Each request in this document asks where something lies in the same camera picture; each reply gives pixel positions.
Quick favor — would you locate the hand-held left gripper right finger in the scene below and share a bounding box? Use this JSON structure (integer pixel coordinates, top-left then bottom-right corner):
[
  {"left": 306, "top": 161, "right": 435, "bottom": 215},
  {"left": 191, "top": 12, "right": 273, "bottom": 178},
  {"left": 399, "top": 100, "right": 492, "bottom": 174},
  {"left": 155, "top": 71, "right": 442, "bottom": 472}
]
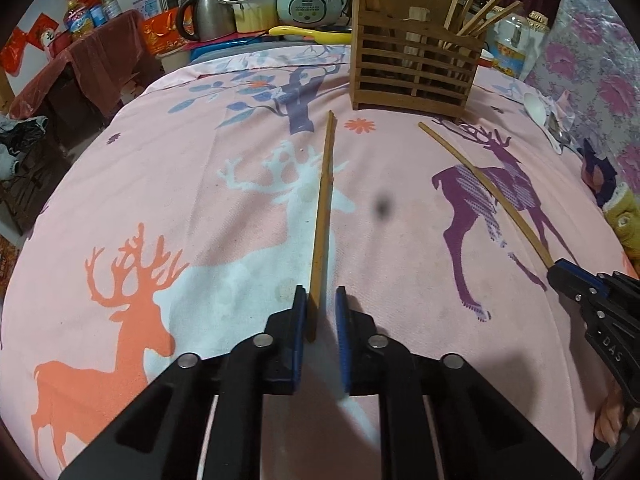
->
[{"left": 335, "top": 286, "right": 583, "bottom": 480}]

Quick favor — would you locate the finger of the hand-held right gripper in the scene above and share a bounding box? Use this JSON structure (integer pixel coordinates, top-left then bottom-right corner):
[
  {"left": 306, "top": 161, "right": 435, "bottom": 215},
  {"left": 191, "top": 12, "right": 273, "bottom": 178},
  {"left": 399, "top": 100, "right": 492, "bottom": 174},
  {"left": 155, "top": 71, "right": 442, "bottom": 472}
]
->
[
  {"left": 552, "top": 258, "right": 608, "bottom": 293},
  {"left": 546, "top": 267, "right": 591, "bottom": 306}
]

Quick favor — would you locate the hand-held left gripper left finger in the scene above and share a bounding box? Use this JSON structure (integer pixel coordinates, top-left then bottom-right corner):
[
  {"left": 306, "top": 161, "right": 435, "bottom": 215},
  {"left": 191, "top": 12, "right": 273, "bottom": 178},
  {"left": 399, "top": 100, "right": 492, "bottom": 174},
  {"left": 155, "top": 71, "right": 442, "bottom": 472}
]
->
[{"left": 59, "top": 285, "right": 308, "bottom": 480}]

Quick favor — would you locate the person's right hand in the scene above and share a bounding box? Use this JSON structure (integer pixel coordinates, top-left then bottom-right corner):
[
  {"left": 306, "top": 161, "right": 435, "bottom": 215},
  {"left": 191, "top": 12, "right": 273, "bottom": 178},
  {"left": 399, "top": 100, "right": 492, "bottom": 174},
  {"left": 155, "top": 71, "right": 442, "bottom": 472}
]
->
[{"left": 594, "top": 385, "right": 628, "bottom": 445}]

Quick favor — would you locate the yellow and blue stuffed toy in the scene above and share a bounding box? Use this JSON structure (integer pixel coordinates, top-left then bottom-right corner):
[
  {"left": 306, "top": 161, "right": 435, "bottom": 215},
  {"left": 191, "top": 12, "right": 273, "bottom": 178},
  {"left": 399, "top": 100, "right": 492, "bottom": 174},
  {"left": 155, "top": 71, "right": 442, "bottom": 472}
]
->
[{"left": 580, "top": 140, "right": 640, "bottom": 278}]

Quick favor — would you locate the metal spoon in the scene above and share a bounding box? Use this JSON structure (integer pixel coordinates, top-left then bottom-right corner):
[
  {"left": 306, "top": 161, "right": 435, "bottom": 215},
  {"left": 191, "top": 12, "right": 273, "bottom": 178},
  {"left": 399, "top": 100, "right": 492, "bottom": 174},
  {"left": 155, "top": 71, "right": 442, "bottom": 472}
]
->
[{"left": 545, "top": 112, "right": 576, "bottom": 156}]

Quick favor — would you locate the white ceramic spoon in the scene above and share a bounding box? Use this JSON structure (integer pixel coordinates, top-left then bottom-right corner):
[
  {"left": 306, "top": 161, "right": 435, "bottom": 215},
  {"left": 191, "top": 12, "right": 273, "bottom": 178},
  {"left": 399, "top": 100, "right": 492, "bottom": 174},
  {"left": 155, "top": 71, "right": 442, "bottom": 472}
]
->
[{"left": 522, "top": 92, "right": 548, "bottom": 126}]

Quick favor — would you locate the pink deer printed bedsheet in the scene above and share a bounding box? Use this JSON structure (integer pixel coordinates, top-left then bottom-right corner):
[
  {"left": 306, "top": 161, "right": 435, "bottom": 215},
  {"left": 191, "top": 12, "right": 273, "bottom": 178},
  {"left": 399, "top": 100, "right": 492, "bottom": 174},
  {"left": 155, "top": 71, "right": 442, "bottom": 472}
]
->
[{"left": 0, "top": 42, "right": 636, "bottom": 480}]

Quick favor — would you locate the purple floral cloth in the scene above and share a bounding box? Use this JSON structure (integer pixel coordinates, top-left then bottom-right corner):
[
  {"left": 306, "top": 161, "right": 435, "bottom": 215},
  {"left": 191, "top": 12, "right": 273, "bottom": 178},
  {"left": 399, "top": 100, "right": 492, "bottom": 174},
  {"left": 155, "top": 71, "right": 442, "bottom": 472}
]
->
[{"left": 522, "top": 0, "right": 640, "bottom": 196}]

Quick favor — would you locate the clear plastic oil jug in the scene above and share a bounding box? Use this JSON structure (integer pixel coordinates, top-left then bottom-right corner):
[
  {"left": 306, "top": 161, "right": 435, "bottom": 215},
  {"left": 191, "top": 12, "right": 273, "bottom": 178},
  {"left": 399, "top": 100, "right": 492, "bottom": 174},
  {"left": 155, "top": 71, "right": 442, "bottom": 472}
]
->
[{"left": 487, "top": 12, "right": 538, "bottom": 78}]

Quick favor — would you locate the blue tray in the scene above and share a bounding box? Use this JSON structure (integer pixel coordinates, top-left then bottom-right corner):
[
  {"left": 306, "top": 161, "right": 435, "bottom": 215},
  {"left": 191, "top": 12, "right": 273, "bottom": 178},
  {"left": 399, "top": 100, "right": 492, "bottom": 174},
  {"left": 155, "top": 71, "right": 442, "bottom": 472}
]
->
[{"left": 189, "top": 37, "right": 271, "bottom": 61}]

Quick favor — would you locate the cream cooking pot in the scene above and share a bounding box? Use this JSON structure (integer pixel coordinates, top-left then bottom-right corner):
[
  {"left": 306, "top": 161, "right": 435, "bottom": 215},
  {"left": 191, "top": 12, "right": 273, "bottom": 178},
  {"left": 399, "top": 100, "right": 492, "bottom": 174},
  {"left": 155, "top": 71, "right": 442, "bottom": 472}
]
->
[{"left": 220, "top": 0, "right": 280, "bottom": 33}]

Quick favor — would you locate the white rice cooker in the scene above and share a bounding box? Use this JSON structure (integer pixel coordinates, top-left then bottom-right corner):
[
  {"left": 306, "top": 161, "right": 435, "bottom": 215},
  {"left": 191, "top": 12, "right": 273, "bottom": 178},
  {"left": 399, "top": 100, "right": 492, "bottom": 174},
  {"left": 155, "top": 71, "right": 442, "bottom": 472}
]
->
[{"left": 276, "top": 0, "right": 346, "bottom": 28}]

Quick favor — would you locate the red gift box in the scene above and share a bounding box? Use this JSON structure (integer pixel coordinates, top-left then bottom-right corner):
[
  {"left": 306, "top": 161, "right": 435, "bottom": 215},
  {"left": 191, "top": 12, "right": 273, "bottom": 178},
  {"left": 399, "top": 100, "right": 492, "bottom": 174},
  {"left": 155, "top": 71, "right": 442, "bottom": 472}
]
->
[{"left": 140, "top": 9, "right": 193, "bottom": 56}]

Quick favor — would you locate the stainless steel kettle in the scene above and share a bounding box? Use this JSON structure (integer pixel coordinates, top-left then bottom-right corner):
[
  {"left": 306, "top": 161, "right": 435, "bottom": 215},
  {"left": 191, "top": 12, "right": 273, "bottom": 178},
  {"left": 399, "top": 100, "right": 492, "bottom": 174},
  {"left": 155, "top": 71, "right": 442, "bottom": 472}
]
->
[{"left": 177, "top": 0, "right": 236, "bottom": 42}]

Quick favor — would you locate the reddish brown table cloth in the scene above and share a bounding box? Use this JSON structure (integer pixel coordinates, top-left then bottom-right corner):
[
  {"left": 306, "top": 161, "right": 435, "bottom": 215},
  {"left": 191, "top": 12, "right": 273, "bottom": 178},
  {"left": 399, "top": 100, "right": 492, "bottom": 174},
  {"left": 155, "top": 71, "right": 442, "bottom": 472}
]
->
[{"left": 10, "top": 10, "right": 161, "bottom": 121}]

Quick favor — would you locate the black plastic bag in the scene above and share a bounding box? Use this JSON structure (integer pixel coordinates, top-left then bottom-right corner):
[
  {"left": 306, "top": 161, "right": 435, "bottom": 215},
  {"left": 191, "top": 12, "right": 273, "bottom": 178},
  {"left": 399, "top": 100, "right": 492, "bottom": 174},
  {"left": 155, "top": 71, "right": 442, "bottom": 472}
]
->
[{"left": 0, "top": 115, "right": 48, "bottom": 181}]

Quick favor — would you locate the cooking oil bottle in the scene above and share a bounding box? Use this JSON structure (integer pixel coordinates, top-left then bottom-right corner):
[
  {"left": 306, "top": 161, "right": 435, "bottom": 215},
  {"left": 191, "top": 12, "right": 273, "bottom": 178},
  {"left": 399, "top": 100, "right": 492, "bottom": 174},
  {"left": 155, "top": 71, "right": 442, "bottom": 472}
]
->
[{"left": 64, "top": 0, "right": 96, "bottom": 38}]

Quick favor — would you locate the yellow pan handle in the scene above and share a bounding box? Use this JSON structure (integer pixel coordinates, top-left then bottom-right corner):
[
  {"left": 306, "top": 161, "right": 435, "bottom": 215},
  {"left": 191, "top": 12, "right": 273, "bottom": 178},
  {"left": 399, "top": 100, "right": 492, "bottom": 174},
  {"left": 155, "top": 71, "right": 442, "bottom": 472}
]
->
[{"left": 268, "top": 25, "right": 353, "bottom": 45}]

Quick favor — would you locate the red paper wall decoration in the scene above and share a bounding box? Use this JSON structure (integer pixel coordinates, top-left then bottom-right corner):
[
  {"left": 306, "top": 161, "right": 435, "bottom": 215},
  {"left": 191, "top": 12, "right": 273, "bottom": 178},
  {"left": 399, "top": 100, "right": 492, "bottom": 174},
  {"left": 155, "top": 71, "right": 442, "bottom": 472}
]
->
[
  {"left": 0, "top": 27, "right": 26, "bottom": 77},
  {"left": 27, "top": 14, "right": 61, "bottom": 51}
]

